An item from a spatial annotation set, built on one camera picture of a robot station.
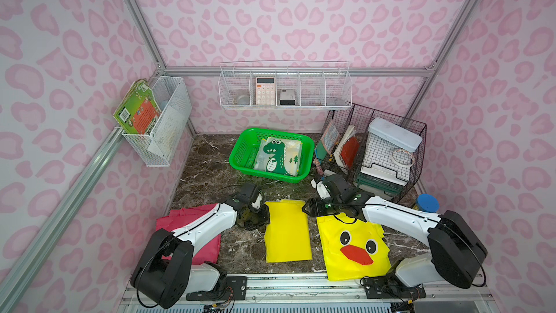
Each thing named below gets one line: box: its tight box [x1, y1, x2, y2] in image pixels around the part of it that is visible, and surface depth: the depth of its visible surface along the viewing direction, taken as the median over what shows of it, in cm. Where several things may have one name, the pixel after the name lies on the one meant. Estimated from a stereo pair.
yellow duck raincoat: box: [316, 212, 392, 282], surface depth 82 cm
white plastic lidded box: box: [360, 117, 423, 187], surface depth 87 cm
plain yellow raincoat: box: [264, 199, 313, 264], surface depth 85 cm
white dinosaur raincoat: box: [253, 136, 303, 177], surface depth 106 cm
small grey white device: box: [279, 89, 297, 106], surface depth 90 cm
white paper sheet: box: [147, 105, 186, 158], surface depth 86 cm
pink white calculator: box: [255, 76, 276, 106], surface depth 95 cm
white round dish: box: [232, 94, 250, 106], surface depth 95 cm
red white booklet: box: [333, 125, 360, 174], surface depth 102 cm
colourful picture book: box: [314, 120, 342, 161], surface depth 109 cm
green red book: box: [113, 78, 163, 135], surface depth 73 cm
